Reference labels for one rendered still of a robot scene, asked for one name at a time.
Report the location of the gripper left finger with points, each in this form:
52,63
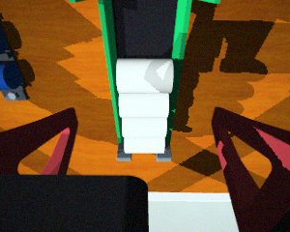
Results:
19,142

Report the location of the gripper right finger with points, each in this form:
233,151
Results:
255,209

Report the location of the white cylinder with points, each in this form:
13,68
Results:
144,145
144,76
144,127
143,105

